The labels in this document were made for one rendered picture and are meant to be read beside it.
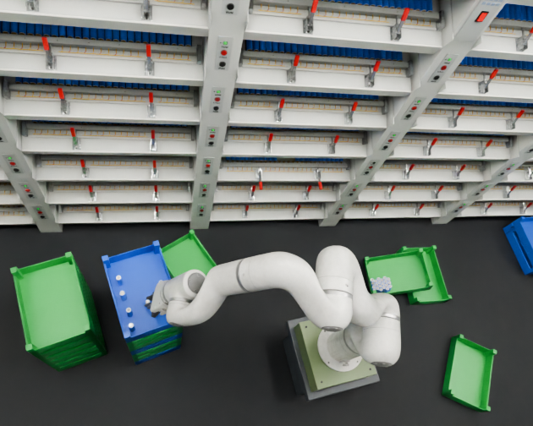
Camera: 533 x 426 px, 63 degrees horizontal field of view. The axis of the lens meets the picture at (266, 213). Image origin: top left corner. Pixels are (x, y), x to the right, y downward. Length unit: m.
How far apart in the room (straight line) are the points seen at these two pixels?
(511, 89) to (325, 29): 0.80
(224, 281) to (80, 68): 0.73
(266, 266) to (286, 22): 0.68
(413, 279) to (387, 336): 1.00
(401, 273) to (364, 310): 1.18
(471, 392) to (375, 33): 1.78
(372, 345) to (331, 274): 0.39
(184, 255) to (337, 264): 1.21
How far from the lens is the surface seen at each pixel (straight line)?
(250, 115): 1.57
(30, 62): 1.44
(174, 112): 1.54
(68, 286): 1.78
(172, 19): 1.27
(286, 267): 1.05
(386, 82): 1.58
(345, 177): 2.01
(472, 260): 2.77
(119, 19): 1.26
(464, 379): 2.50
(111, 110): 1.55
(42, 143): 1.74
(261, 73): 1.43
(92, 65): 1.41
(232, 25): 1.26
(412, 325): 2.43
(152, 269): 1.68
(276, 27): 1.30
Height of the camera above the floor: 2.06
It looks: 60 degrees down
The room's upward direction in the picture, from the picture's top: 23 degrees clockwise
